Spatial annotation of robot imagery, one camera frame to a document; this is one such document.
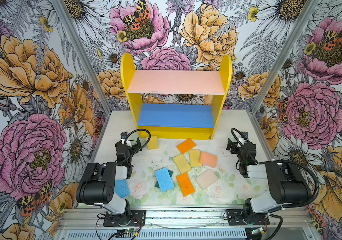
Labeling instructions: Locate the pink orange sponge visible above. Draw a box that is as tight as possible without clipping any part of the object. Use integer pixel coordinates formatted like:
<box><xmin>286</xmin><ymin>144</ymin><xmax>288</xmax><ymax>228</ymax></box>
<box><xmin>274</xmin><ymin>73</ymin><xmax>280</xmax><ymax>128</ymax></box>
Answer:
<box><xmin>199</xmin><ymin>152</ymin><xmax>217</xmax><ymax>168</ymax></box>

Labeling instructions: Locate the yellow sponge with green back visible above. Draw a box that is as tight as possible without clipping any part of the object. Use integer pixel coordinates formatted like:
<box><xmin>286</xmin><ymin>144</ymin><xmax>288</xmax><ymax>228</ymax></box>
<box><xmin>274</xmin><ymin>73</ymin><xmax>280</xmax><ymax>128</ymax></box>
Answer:
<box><xmin>189</xmin><ymin>149</ymin><xmax>202</xmax><ymax>168</ymax></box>

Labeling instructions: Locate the large yellow sponge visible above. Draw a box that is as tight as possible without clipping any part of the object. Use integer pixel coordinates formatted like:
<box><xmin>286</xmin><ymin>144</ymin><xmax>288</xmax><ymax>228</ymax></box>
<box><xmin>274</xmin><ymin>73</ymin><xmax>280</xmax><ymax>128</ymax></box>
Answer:
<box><xmin>173</xmin><ymin>154</ymin><xmax>192</xmax><ymax>174</ymax></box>

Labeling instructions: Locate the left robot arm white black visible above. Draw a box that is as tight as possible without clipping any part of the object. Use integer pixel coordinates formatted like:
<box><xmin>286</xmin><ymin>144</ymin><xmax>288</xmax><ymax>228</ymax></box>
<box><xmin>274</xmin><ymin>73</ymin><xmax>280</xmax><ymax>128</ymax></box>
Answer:
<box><xmin>76</xmin><ymin>139</ymin><xmax>142</xmax><ymax>216</ymax></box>

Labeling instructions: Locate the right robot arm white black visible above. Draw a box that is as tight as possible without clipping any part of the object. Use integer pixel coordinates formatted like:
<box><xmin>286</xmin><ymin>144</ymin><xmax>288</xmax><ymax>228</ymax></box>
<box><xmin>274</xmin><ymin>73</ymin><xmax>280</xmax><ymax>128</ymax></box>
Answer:
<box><xmin>226</xmin><ymin>128</ymin><xmax>321</xmax><ymax>225</ymax></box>

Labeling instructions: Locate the small yellow sponge near shelf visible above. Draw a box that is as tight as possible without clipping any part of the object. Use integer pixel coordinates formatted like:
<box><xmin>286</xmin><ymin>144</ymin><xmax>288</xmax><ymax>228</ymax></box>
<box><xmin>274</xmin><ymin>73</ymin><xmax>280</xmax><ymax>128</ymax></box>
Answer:
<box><xmin>147</xmin><ymin>136</ymin><xmax>159</xmax><ymax>150</ymax></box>

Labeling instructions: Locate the orange sponge near shelf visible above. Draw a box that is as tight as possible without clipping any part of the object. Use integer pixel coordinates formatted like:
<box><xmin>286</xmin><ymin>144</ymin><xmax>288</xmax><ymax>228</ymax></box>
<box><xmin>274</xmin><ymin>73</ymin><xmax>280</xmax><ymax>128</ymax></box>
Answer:
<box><xmin>176</xmin><ymin>139</ymin><xmax>196</xmax><ymax>154</ymax></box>

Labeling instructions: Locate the yellow wooden two-tier shelf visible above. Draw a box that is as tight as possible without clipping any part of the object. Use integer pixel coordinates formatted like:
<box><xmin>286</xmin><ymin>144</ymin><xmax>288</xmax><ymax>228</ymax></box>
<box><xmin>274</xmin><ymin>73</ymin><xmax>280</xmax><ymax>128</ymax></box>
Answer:
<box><xmin>121</xmin><ymin>53</ymin><xmax>232</xmax><ymax>140</ymax></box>

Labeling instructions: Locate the blue sponge left front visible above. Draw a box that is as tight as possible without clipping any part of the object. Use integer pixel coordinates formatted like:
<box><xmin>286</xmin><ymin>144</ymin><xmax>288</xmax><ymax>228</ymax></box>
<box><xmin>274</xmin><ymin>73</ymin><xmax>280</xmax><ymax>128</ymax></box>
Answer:
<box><xmin>115</xmin><ymin>180</ymin><xmax>130</xmax><ymax>198</ymax></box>

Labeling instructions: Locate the pale pink sponge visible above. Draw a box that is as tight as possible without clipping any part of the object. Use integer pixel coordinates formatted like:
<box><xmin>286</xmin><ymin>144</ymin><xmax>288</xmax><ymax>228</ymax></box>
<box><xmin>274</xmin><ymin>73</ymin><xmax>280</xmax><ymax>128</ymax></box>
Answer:
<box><xmin>196</xmin><ymin>170</ymin><xmax>218</xmax><ymax>190</ymax></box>

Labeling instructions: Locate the green scouring pad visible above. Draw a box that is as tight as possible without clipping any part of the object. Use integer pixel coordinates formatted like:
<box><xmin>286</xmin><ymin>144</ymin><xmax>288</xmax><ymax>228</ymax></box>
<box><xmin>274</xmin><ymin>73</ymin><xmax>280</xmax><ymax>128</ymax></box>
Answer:
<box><xmin>155</xmin><ymin>170</ymin><xmax>173</xmax><ymax>188</ymax></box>

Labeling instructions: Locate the blue cellulose sponge centre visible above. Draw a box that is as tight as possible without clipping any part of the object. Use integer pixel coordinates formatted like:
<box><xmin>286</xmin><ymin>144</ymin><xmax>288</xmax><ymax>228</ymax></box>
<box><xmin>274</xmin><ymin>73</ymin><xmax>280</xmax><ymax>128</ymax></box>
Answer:
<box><xmin>155</xmin><ymin>168</ymin><xmax>174</xmax><ymax>192</ymax></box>

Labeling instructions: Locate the orange sponge front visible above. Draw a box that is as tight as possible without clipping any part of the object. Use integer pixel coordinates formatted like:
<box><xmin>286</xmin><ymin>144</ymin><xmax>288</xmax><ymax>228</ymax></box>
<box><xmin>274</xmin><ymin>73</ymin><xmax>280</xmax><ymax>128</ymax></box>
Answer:
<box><xmin>176</xmin><ymin>173</ymin><xmax>195</xmax><ymax>197</ymax></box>

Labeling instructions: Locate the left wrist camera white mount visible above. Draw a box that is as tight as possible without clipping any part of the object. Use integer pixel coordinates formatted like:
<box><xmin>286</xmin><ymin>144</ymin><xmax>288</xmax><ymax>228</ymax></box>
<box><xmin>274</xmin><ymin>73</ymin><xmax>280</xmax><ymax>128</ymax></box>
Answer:
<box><xmin>121</xmin><ymin>132</ymin><xmax>137</xmax><ymax>147</ymax></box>

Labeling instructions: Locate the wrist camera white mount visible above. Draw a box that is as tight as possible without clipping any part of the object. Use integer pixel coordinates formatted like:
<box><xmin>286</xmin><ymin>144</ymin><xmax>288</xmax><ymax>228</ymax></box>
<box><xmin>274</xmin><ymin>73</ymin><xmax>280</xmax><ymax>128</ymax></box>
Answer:
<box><xmin>238</xmin><ymin>132</ymin><xmax>249</xmax><ymax>147</ymax></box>
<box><xmin>121</xmin><ymin>132</ymin><xmax>137</xmax><ymax>147</ymax></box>

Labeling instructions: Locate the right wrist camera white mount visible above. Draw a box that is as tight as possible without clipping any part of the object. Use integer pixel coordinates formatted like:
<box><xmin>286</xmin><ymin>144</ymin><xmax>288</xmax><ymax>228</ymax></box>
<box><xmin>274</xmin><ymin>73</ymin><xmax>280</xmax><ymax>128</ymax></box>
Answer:
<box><xmin>238</xmin><ymin>132</ymin><xmax>249</xmax><ymax>147</ymax></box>

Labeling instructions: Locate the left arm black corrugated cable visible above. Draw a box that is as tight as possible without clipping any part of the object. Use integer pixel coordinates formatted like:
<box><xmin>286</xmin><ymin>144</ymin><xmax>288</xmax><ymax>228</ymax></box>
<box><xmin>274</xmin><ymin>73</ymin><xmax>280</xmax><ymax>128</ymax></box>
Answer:
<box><xmin>119</xmin><ymin>128</ymin><xmax>152</xmax><ymax>164</ymax></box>

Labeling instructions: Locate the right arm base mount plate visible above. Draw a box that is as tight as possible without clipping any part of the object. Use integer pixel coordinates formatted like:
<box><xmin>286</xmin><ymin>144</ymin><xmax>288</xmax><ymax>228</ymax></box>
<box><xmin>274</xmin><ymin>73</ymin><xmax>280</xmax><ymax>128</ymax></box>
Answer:
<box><xmin>223</xmin><ymin>209</ymin><xmax>270</xmax><ymax>226</ymax></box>

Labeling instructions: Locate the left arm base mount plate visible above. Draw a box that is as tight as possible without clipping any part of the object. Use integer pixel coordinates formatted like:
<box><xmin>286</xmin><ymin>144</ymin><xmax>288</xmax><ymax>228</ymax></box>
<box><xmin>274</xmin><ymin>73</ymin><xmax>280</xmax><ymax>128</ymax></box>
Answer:
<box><xmin>103</xmin><ymin>210</ymin><xmax>147</xmax><ymax>227</ymax></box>

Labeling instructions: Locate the aluminium front rail frame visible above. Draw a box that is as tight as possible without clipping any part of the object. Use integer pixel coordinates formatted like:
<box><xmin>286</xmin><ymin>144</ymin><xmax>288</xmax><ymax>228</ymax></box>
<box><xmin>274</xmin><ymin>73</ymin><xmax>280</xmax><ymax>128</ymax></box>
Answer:
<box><xmin>55</xmin><ymin>205</ymin><xmax>321</xmax><ymax>240</ymax></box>

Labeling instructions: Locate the left aluminium corner post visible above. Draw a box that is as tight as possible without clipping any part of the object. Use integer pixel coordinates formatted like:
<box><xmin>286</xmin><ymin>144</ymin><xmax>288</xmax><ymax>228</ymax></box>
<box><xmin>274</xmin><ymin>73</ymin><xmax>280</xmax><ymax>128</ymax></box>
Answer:
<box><xmin>53</xmin><ymin>1</ymin><xmax>112</xmax><ymax>117</ymax></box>

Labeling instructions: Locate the aluminium corner post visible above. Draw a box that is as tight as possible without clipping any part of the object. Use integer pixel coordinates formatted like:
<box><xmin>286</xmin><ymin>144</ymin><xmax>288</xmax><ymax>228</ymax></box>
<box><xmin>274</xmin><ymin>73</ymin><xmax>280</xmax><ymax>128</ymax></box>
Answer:
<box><xmin>250</xmin><ymin>0</ymin><xmax>318</xmax><ymax>114</ymax></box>
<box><xmin>53</xmin><ymin>1</ymin><xmax>112</xmax><ymax>117</ymax></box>

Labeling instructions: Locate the right aluminium corner post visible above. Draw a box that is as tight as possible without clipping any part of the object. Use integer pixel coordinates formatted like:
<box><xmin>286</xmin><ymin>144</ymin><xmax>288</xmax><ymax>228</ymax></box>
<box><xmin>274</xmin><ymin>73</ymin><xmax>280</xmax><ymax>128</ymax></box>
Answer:
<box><xmin>250</xmin><ymin>0</ymin><xmax>318</xmax><ymax>114</ymax></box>

